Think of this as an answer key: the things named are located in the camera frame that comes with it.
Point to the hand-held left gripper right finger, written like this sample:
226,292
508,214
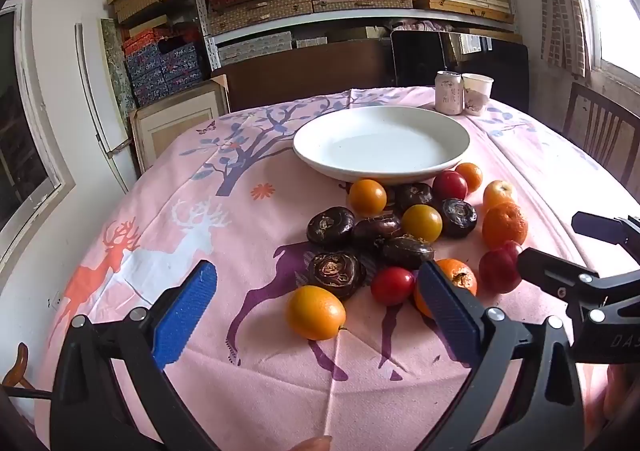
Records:
447,311

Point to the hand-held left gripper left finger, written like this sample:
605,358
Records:
185,311

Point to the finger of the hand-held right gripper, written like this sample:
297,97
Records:
547,267
600,227

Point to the orange mandarin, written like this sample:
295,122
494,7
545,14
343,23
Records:
460,276
504,226

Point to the red cherry tomato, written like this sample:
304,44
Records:
500,266
449,184
392,286

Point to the small yellow red apple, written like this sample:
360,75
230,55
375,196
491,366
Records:
498,192

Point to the yellow cherry tomato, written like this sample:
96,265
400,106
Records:
421,222

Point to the oval orange kumquat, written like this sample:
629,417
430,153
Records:
315,312

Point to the white ceramic plate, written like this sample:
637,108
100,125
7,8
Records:
380,146

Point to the person's right hand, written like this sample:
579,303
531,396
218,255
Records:
622,396

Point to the person's left hand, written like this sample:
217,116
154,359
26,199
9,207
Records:
312,444

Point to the pink deer print tablecloth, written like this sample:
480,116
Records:
200,191

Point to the dark wooden chair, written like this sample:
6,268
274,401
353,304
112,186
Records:
580,98

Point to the beige framed panel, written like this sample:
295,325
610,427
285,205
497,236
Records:
170,131

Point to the white paper cup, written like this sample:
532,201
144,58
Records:
477,91

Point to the pink drink can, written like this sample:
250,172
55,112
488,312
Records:
448,93

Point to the beige patterned curtain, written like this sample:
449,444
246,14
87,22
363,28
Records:
565,6

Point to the white narrow door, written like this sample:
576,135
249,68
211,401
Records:
95,96

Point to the stack of blue floral boxes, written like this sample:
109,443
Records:
160,68

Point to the black glossy panel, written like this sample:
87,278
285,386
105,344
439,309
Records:
420,56

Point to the green marbled board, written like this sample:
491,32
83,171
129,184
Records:
117,66

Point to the dark brown wooden board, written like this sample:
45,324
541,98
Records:
300,76

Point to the white framed window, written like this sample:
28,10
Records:
30,96

